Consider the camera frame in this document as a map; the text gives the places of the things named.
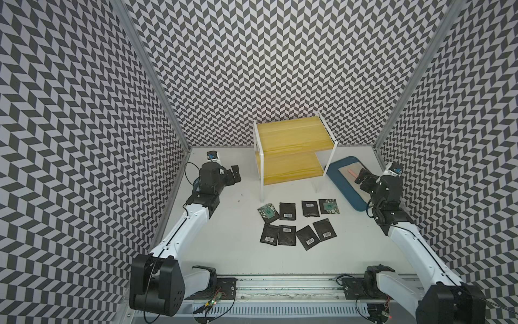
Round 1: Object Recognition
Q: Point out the wooden shelf white frame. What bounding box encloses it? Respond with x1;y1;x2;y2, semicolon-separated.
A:
252;113;339;201

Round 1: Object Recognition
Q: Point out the blue tray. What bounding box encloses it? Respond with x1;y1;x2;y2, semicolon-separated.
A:
327;156;370;212

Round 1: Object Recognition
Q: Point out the black tea bag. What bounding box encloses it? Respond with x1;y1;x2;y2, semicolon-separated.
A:
279;202;297;221
258;203;280;224
302;201;320;217
278;225;297;247
295;225;321;251
260;224;279;247

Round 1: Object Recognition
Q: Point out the green label tea bag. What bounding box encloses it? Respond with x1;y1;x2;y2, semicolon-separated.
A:
313;219;337;241

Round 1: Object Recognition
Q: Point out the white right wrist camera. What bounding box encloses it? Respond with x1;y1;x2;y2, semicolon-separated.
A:
383;162;403;177

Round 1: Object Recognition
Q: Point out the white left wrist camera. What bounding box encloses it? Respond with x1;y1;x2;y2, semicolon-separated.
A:
206;151;221;164

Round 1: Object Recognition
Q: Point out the beige cloth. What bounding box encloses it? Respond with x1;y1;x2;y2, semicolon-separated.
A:
338;162;365;186

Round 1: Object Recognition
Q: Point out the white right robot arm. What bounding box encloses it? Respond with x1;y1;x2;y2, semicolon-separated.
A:
355;166;486;323

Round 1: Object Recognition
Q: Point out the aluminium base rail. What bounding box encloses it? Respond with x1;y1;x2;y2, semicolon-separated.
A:
121;274;458;324

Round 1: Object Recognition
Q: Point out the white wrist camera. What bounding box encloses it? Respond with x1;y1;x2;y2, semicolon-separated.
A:
383;162;403;177
206;151;221;164

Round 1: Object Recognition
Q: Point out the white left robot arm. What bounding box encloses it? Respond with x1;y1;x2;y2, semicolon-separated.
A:
129;159;241;317

